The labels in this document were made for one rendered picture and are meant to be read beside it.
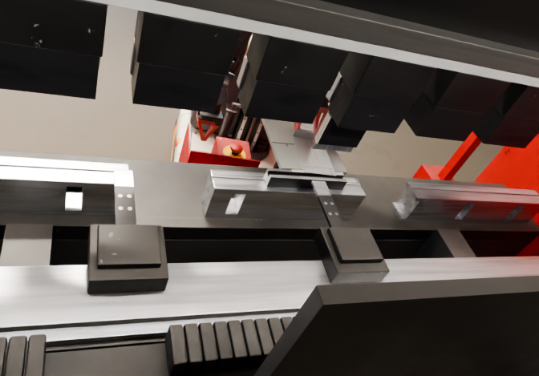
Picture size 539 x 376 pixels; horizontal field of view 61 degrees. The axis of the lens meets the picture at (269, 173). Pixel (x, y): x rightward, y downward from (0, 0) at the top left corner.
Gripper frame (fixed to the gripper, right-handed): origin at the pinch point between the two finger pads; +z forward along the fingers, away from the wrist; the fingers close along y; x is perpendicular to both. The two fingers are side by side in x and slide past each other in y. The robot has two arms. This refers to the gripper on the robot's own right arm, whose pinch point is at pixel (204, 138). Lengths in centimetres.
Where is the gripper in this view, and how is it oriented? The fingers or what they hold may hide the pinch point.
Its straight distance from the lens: 138.5
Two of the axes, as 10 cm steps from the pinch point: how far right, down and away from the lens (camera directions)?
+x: 9.4, 1.4, 3.2
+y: 2.1, 5.0, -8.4
